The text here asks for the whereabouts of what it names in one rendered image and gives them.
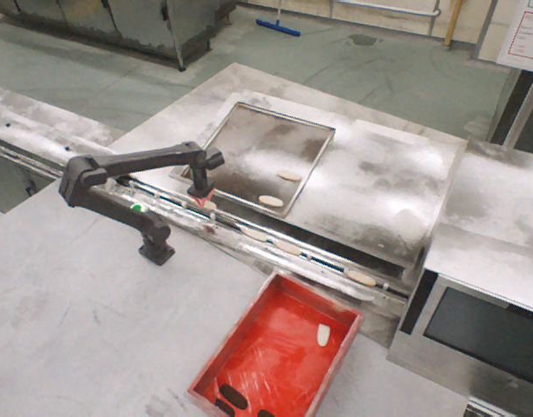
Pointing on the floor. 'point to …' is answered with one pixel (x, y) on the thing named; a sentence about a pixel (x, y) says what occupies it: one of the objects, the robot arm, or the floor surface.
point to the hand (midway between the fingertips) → (204, 201)
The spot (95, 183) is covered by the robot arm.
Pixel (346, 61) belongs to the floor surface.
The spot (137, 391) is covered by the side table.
